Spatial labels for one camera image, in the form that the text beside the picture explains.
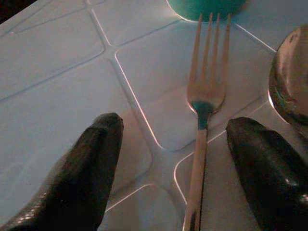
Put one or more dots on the teal round plate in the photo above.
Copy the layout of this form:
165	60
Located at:
207	8

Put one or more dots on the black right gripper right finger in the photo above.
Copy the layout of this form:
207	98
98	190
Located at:
267	173

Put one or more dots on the silver metal fork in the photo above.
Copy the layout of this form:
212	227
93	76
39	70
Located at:
204	101

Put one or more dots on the silver metal spoon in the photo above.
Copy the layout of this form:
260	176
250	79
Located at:
290	79

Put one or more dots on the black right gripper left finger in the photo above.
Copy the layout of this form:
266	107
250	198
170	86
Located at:
79	173

